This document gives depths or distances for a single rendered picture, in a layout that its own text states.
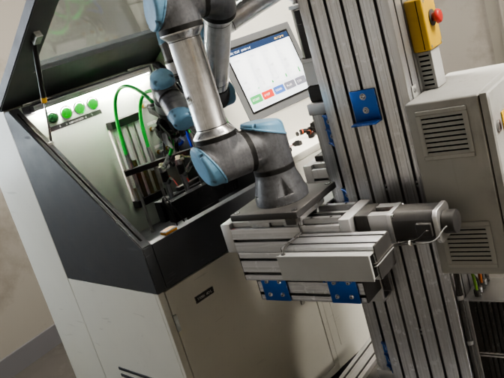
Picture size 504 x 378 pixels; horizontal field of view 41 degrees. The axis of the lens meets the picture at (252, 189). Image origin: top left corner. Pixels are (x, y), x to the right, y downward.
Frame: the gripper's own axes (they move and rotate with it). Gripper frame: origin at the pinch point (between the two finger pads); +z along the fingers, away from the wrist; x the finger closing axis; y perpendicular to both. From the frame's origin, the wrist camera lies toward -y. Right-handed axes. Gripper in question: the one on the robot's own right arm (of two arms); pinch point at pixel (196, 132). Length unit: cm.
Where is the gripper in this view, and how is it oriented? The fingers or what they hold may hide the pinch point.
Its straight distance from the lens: 226.8
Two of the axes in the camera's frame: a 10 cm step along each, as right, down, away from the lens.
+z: 2.9, 9.2, 2.6
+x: 6.6, -3.9, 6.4
